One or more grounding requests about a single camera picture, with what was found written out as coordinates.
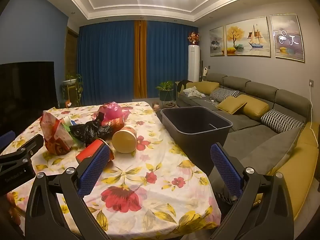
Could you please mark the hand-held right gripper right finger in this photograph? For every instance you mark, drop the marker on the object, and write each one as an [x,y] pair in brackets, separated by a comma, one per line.
[225,165]

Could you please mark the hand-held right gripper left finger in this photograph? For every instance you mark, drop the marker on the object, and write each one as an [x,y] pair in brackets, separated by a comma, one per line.
[96,167]

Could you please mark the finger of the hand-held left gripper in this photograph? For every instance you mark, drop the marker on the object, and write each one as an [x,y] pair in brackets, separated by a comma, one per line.
[7,140]
[32,145]

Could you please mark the red snack bag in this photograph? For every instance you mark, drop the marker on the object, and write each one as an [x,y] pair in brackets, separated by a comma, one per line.
[56,140]

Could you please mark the dark grey plastic bin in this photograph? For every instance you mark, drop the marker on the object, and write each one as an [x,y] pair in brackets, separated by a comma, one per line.
[190,150]

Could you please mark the black plastic bag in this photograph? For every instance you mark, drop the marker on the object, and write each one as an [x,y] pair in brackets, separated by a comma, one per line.
[87,130]

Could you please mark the paper noodle cup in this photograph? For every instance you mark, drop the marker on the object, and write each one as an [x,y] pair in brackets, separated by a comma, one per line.
[123,140]

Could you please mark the red cylindrical can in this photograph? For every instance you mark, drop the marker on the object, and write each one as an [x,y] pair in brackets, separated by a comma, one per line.
[115,123]

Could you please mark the pink plastic bag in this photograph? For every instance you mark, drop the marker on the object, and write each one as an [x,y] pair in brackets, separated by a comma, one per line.
[110,111]

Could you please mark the grey sectional sofa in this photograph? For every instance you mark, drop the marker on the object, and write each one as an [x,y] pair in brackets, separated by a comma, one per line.
[245,125]

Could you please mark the large grey pillow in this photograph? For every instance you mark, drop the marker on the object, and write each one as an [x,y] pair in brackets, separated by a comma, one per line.
[270,150]

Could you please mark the black television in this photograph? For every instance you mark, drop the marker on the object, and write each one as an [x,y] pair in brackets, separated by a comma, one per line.
[25,92]

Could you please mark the yellow square pillow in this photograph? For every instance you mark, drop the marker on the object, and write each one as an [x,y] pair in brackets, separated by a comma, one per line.
[231,104]

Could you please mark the yellow bolster cushion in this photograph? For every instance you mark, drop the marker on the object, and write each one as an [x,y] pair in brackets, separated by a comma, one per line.
[202,87]
[257,108]

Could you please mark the black white patterned pillow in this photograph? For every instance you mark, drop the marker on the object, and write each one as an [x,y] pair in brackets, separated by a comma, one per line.
[281,121]
[223,93]

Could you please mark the trailing plant on stand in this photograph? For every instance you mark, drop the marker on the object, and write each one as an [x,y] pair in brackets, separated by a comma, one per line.
[72,81]

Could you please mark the white clothes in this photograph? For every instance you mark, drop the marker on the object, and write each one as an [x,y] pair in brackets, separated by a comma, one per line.
[195,92]

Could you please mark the black cloth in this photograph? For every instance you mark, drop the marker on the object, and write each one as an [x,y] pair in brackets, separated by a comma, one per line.
[183,83]

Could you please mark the potted plant in dark pot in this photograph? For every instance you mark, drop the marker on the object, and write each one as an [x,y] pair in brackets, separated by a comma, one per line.
[166,92]

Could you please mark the white handheld vacuum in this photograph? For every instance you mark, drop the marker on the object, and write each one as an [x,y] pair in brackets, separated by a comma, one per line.
[204,71]

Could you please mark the wooden door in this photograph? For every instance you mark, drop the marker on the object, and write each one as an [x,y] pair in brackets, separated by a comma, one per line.
[71,55]

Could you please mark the blue curtain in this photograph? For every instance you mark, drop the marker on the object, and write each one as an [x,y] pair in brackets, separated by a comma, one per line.
[105,62]
[170,57]

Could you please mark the white standing air conditioner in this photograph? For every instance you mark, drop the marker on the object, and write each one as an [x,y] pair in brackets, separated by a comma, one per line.
[193,63]

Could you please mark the orange curtain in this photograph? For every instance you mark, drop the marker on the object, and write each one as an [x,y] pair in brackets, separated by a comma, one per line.
[140,60]

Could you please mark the small landscape painting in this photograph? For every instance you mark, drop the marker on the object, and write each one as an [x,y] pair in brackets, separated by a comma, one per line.
[217,42]

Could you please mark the large sailboat painting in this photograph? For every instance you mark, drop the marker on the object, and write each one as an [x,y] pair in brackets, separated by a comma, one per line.
[247,37]

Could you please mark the artificial flower bouquet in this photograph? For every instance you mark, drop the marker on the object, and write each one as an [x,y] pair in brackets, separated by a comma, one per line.
[193,38]

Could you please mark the purple framed painting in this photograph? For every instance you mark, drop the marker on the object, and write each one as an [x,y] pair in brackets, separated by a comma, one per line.
[287,38]

